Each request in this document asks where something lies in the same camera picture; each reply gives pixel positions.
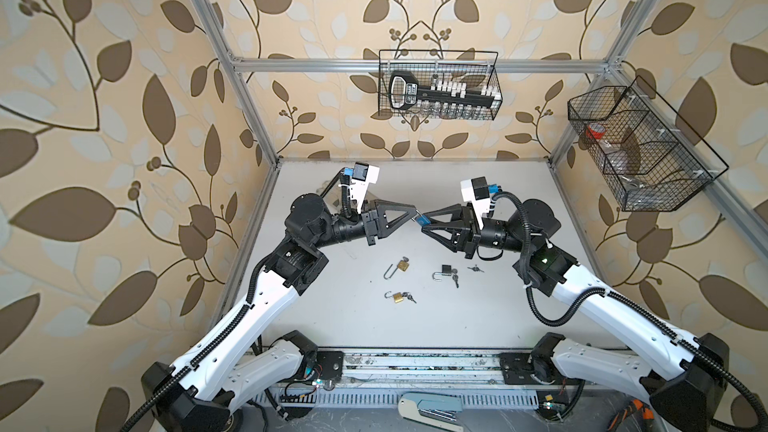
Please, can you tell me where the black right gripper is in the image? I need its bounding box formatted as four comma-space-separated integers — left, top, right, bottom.
424, 205, 529, 262

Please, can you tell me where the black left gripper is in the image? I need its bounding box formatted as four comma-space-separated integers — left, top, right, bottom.
306, 198, 412, 253

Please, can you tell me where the large blue padlock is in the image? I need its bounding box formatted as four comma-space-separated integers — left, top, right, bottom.
414, 214, 430, 227

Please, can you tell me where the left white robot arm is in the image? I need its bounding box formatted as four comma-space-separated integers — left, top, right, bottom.
121, 193, 417, 431

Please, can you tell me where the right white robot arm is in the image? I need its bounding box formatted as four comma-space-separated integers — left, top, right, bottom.
417, 192, 767, 431

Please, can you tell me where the black padlock with keys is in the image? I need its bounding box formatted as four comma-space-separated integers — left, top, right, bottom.
432, 264, 460, 288

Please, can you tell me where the brass padlock long shackle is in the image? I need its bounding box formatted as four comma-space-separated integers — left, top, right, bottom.
383, 257, 410, 280

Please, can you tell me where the brass padlock with keys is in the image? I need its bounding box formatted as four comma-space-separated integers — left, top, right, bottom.
384, 291, 416, 303

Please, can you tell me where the black socket set holder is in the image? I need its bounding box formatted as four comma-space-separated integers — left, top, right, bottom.
384, 70, 502, 113

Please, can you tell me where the red capped item in basket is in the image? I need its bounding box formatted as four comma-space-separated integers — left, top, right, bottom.
585, 122, 606, 142

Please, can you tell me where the grey blue tool on floor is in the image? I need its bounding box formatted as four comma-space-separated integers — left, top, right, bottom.
397, 392, 466, 432

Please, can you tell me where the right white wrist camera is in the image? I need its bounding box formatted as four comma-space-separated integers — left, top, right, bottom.
460, 176, 502, 218

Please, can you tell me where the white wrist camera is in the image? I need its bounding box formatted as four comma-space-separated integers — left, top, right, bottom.
460, 176, 502, 218
340, 162, 380, 215

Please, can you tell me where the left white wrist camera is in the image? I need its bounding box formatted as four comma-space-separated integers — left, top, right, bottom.
340, 162, 380, 215

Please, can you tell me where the black wire basket back wall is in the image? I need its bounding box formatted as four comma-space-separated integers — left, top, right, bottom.
378, 48, 503, 121

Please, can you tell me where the black wire basket wall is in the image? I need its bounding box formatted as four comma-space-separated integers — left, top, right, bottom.
378, 48, 503, 121
567, 76, 729, 212

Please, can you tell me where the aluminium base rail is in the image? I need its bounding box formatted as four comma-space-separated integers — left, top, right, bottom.
270, 347, 578, 411

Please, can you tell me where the black wire basket right wall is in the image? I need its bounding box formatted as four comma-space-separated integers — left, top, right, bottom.
567, 76, 729, 212

